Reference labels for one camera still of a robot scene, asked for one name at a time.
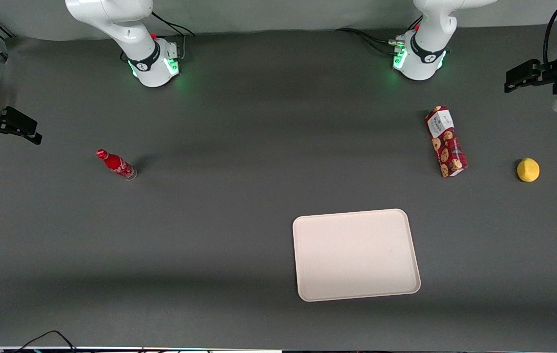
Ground black table edge cable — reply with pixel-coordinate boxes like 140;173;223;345
13;329;79;353

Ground beige plastic tray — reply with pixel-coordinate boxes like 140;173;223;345
292;208;422;303

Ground yellow lemon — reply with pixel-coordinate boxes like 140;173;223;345
516;157;541;183

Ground red cookie box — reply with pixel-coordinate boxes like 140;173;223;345
424;105;469;178

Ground black right base cable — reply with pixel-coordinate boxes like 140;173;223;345
150;12;196;62

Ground red cola bottle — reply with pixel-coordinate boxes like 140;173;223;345
96;149;138;181

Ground black left base cables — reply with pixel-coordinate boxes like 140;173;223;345
335;15;424;57

